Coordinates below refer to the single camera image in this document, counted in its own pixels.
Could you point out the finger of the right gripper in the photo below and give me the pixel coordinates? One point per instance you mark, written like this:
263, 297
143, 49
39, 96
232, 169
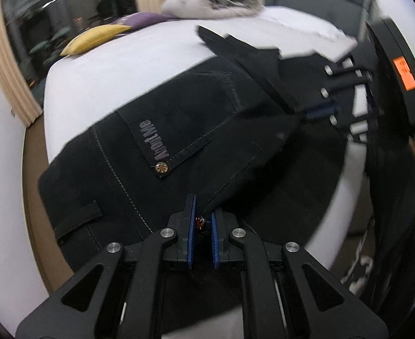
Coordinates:
334, 88
334, 116

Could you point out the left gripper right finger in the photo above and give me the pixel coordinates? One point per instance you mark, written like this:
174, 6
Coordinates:
286, 292

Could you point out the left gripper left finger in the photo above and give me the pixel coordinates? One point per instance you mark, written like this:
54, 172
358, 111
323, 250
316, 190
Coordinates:
117, 294

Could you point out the black denim pants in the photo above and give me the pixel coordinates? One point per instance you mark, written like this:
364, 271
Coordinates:
239, 132

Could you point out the white pillow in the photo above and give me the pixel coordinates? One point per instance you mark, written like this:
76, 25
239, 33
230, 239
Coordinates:
304, 23

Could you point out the purple cushion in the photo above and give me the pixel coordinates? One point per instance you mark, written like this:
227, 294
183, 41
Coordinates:
141, 20

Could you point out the white mattress bed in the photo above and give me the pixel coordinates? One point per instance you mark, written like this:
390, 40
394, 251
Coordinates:
83, 89

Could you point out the yellow cushion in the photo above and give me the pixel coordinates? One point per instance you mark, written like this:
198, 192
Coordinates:
93, 38

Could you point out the dark glass window door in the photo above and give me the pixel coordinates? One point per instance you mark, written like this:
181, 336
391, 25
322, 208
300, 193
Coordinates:
39, 29

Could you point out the beige left curtain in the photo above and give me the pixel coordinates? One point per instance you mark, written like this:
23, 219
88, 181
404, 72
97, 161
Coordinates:
13, 84

